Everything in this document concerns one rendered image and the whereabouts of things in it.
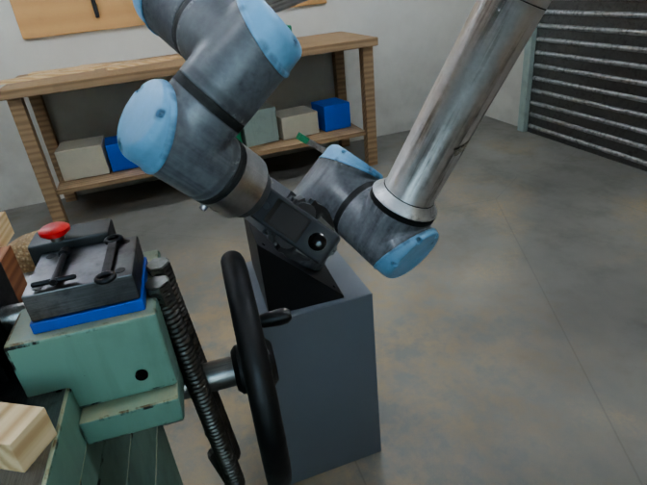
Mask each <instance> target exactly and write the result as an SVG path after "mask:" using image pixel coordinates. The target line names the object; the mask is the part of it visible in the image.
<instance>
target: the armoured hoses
mask: <svg viewBox="0 0 647 485"><path fill-rule="evenodd" d="M146 269H147V271H148V274H150V275H151V276H152V278H151V279H149V280H148V281H147V282H146V283H145V284H144V287H145V288H146V290H147V293H148V294H149V297H156V298H157V299H158V301H159V304H160V307H161V311H162V313H163V316H164V320H165V322H166V326H167V329H168V334H169V336H170V339H171V343H172V345H173V348H174V352H175V355H176V357H177V361H178V364H179V366H180V370H181V372H182V375H183V379H184V383H185V384H186V387H187V388H188V392H189V395H190V396H191V399H192V401H193V403H194V407H195V410H196V412H197V413H198V416H199V420H200V421H201V424H202V427H203V428H204V432H205V435H206V437H207V438H208V441H209V443H210V445H211V448H210V449H209V450H208V452H207V454H208V459H209V460H210V462H211V463H212V465H213V466H214V468H215V469H216V471H217V473H218V474H219V476H220V478H221V479H222V481H223V482H224V484H225V485H245V484H246V482H245V478H244V475H243V472H242V470H241V467H240V464H239V461H238V460H239V459H240V455H241V452H240V447H239V444H238V442H237V439H236V437H235V434H234V432H233V430H232V427H231V424H230V421H229V418H228V416H227V414H226V412H225V409H224V406H223V403H222V400H221V399H220V394H219V391H215V392H212V391H211V388H210V386H209V383H208V380H207V378H206V375H205V372H204V371H203V367H202V365H201V364H203V363H207V360H206V358H205V356H204V352H203V350H202V348H201V344H200V342H199V340H198V337H197V335H196V333H195V329H194V326H193V322H192V321H191V317H190V314H189V313H188V309H187V308H186V304H185V300H183V296H182V295H181V292H180V290H179V287H178V283H177V282H176V277H175V275H174V272H173V269H172V267H171V264H170V261H169V260H168V258H166V257H160V258H156V259H152V260H151V261H150V262H149V263H148V264H147V265H146Z"/></svg>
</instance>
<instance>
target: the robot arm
mask: <svg viewBox="0 0 647 485"><path fill-rule="evenodd" d="M305 1H308V0H133V5H134V8H135V10H136V12H137V14H138V16H139V17H140V19H141V20H142V21H143V22H144V23H145V25H146V27H147V28H148V29H149V30H150V31H151V32H152V33H153V34H154V35H156V36H158V37H160V38H161V39H162V40H163V41H164V42H166V43H167V44H168V45H169V46H170V47H171V48H172V49H174V50H175V51H176V52H177V53H178V54H179V55H180V56H181V57H183V58H184V59H185V60H186V61H185V62H184V63H183V65H182V66H181V67H180V68H179V70H178V71H177V72H176V74H175V75H174V76H173V77H172V78H171V80H170V81H169V82H168V81H167V80H164V79H153V80H150V81H147V82H146V83H144V84H143V85H142V86H141V88H140V89H138V90H136V91H135V92H134V94H133V95H132V96H131V98H130V99H129V101H128V102H127V104H126V106H125V108H124V110H123V112H122V114H121V117H120V120H119V123H118V126H117V134H116V138H117V144H118V148H119V150H120V152H121V153H122V155H123V156H124V157H125V158H126V159H127V160H129V161H130V162H132V163H134V164H135V165H137V166H139V167H140V168H141V170H142V171H143V172H145V173H146V174H149V175H151V174H152V175H153V176H155V177H157V178H158V179H160V180H162V181H163V182H165V183H167V184H169V185H170V186H172V187H174V188H175V189H177V190H179V191H181V192H183V193H184V194H186V195H187V196H188V197H190V198H192V199H194V200H196V201H197V202H199V203H200V206H199V209H200V210H202V211H203V212H205V211H206V210H207V209H208V208H210V209H211V210H212V211H214V212H216V213H217V214H219V215H221V216H222V217H227V218H232V217H244V218H245V219H246V220H247V221H249V222H250V223H251V224H252V225H253V226H255V227H256V228H257V229H258V230H259V231H260V232H262V233H263V234H264V235H265V236H266V237H267V239H268V240H269V241H270V242H271V243H272V244H273V245H275V247H274V249H276V250H277V251H278V252H281V253H282V254H283V255H285V256H286V257H287V258H289V259H291V260H294V261H295V262H297V263H298V264H300V265H302V266H304V267H306V268H309V269H311V270H314V271H319V270H320V269H321V268H322V267H323V266H324V264H325V261H326V259H327V258H328V257H329V256H331V255H334V253H335V251H337V244H338V242H339V241H340V236H341V237H342V238H343V239H344V240H345V241H346V242H347V243H348V244H350V245H351V246H352V247H353V248H354V249H355V250H356V251H357V252H358V253H359V254H360V255H361V256H362V257H363V258H364V259H365V260H367V261H368V262H369V263H370V264H371V265H372V266H373V267H374V269H377V270H378V271H379V272H381V273H382V274H383V275H384V276H386V277H388V278H397V277H400V276H402V275H404V274H406V273H407V272H409V271H410V270H412V269H413V268H415V267H416V266H417V265H418V264H420V263H421V262H422V261H423V260H424V259H425V257H426V256H427V255H428V253H429V252H430V251H431V250H432V248H433V247H434V246H435V245H436V243H437V241H438V238H439V234H438V232H437V230H436V229H435V228H433V227H431V224H432V223H433V221H434V220H435V218H436V216H437V209H436V206H435V204H434V200H435V199H436V197H437V195H438V194H439V192H440V191H441V189H442V188H443V186H444V184H445V183H446V181H447V179H448V178H449V176H450V174H451V172H452V171H453V168H454V167H455V165H456V163H457V161H458V160H459V158H460V156H461V155H462V153H463V151H464V149H465V148H466V146H467V144H468V143H469V141H470V139H471V138H472V136H473V135H474V133H475V132H476V130H477V128H478V127H479V124H480V122H481V121H482V119H483V117H484V116H485V114H486V112H487V110H488V109H489V107H490V105H491V104H492V102H493V100H494V98H495V97H496V95H497V93H498V92H499V90H500V88H501V87H502V85H503V83H504V81H505V79H506V77H507V76H508V74H509V72H510V70H511V69H512V67H513V66H514V65H515V63H516V61H517V59H518V58H519V56H520V54H521V53H522V51H523V49H524V48H525V46H526V44H527V42H528V41H529V39H530V37H531V35H532V33H533V31H534V30H535V28H536V26H537V25H538V23H539V21H540V19H541V18H542V16H543V14H544V13H545V11H546V10H547V8H548V7H549V5H550V3H551V2H552V1H553V0H477V1H476V3H475V5H474V7H473V8H472V10H471V12H470V14H469V16H468V18H467V20H466V22H465V24H464V26H463V28H462V30H461V32H460V34H459V36H458V38H457V40H456V42H455V44H454V46H453V49H452V50H451V52H450V54H449V56H448V58H447V59H446V61H445V63H444V65H443V67H442V69H441V71H440V73H439V75H438V77H437V79H436V81H435V83H434V85H433V87H432V89H431V91H430V93H429V95H428V97H427V100H426V102H425V104H424V106H423V108H422V109H421V111H420V113H419V115H418V117H417V119H416V121H415V123H414V125H413V127H412V129H411V131H410V133H409V135H408V137H407V139H406V141H405V143H404V145H403V147H402V149H401V152H400V154H399V156H398V158H397V159H396V161H395V163H394V165H393V167H392V169H391V171H390V173H389V174H388V176H387V178H383V176H382V174H380V173H379V172H378V171H376V170H375V169H374V168H372V167H371V166H369V165H368V164H366V163H365V162H363V161H362V160H360V159H359V158H357V157H356V156H354V155H353V154H351V153H350V152H348V150H346V149H345V148H343V147H341V146H340V145H338V144H331V145H330V146H328V148H327V149H326V150H325V152H324V153H323V154H322V155H321V156H319V159H318V160H317V161H316V163H314V164H313V166H312V167H311V168H310V169H309V171H308V172H307V173H306V175H305V176H304V177H303V179H302V180H301V181H300V183H299V184H298V185H297V187H296V188H295V189H294V191H290V190H289V189H287V188H286V187H284V186H283V185H282V184H280V183H279V182H277V181H276V180H274V179H273V178H271V177H270V175H269V174H268V169H267V165H266V163H265V161H264V160H263V159H262V158H261V157H260V156H258V155H257V154H256V153H254V152H253V151H252V150H251V149H249V148H248V147H247V146H245V145H244V144H243V143H242V142H240V141H239V140H238V139H236V137H237V135H238V134H239V133H240V132H241V130H242V129H243V128H244V127H245V126H246V124H247V123H248V122H249V121H250V120H251V118H252V117H253V116H254V115H255V114H256V112H257V111H258V110H259V109H260V108H261V106H262V105H263V104H264V103H265V102H266V100H267V99H268V98H269V97H270V95H271V94H272V93H273V92H274V90H275V89H276V88H277V87H278V86H279V84H280V83H281V82H282V81H283V80H284V78H288V77H289V75H290V71H291V70H292V69H293V67H294V66H295V65H296V63H297V62H298V60H299V59H300V57H301V53H302V50H301V45H300V43H299V41H298V39H297V38H296V36H295V35H294V34H293V32H292V31H291V30H290V29H289V27H288V26H287V25H286V24H285V23H284V21H283V20H282V19H281V18H280V17H279V16H278V15H277V14H276V13H277V12H280V11H282V10H285V9H288V8H290V7H293V6H295V5H297V4H300V3H302V2H305ZM382 178H383V179H382ZM271 181H273V183H272V182H271ZM338 234H339V235H340V236H339V235H338Z"/></svg>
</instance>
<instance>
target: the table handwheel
mask: <svg viewBox="0 0 647 485"><path fill-rule="evenodd" d="M220 264H221V270H222V275H223V280H224V285H225V289H226V294H227V299H228V304H229V309H230V314H231V318H232V323H233V328H234V332H235V337H236V342H237V344H236V345H234V346H233V347H232V349H231V350H230V354H231V356H229V357H225V358H221V359H218V360H214V361H211V362H207V363H203V364H201V365H202V367H203V371H204V372H205V375H206V378H207V380H208V383H209V386H210V388H211V391H212V392H215V391H219V390H223V389H227V388H230V387H234V386H237V387H238V391H240V392H241V393H243V394H247V396H248V401H249V405H250V410H251V415H252V418H253V423H254V427H255V432H256V437H257V442H258V446H259V450H260V454H261V459H262V463H263V467H264V472H265V476H266V479H267V482H268V485H291V482H292V469H291V462H290V456H289V450H288V446H287V440H286V435H285V430H284V425H283V420H282V416H281V412H280V407H279V402H278V397H277V392H276V388H275V385H276V383H277V382H278V380H279V377H278V371H277V366H276V363H275V358H274V354H273V350H272V344H271V342H270V341H269V340H267V339H265V337H264V332H263V328H262V324H261V320H260V317H259V312H258V308H257V304H256V300H255V296H254V292H253V289H252V285H251V282H250V278H249V274H248V271H247V267H246V262H245V259H244V257H243V256H242V254H241V253H240V252H238V251H235V250H230V251H227V252H225V253H224V254H223V255H222V257H221V260H220Z"/></svg>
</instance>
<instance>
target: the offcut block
mask: <svg viewBox="0 0 647 485"><path fill-rule="evenodd" d="M56 436H57V432H56V430H55V428H54V426H53V424H52V422H51V420H50V418H49V416H48V414H47V412H46V410H45V408H44V407H38V406H31V405H23V404H15V403H8V402H0V469H3V470H9V471H15V472H26V471H27V470H28V469H29V468H30V467H31V465H32V464H33V463H34V462H35V461H36V459H37V458H38V457H39V456H40V455H41V453H42V452H43V451H44V450H45V449H46V447H47V446H48V445H49V444H50V443H51V441H52V440H53V439H54V438H55V437H56Z"/></svg>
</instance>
